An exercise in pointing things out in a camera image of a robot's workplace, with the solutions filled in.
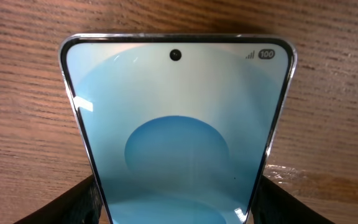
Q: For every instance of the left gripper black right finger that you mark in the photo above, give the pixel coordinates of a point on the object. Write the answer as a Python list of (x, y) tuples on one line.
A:
[(273, 205)]

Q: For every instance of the blue screen smartphone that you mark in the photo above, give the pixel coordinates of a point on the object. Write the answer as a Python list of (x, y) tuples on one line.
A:
[(177, 127)]

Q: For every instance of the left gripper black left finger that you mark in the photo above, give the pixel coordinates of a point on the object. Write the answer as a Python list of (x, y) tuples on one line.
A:
[(81, 204)]

